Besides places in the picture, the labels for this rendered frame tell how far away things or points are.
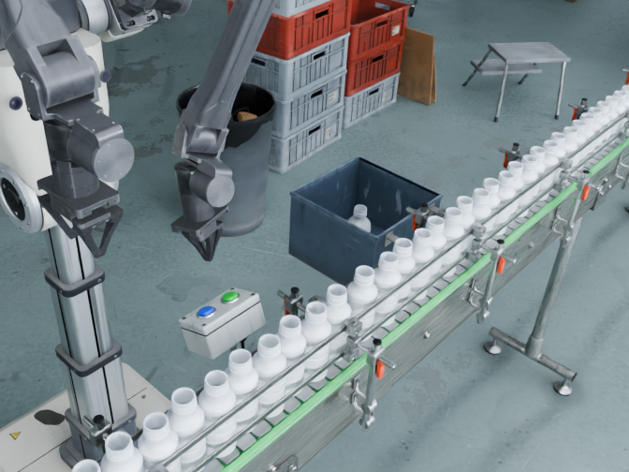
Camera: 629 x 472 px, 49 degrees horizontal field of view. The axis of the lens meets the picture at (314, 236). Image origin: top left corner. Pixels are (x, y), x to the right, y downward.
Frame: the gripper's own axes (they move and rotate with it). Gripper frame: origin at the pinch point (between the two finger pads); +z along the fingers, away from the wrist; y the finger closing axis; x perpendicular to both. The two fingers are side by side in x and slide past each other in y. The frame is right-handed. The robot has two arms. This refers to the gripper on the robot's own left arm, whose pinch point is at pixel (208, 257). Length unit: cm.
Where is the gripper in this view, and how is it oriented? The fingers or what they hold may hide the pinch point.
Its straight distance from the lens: 136.3
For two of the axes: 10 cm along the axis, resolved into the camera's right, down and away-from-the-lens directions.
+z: 0.9, 8.6, 4.9
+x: -8.8, -1.6, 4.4
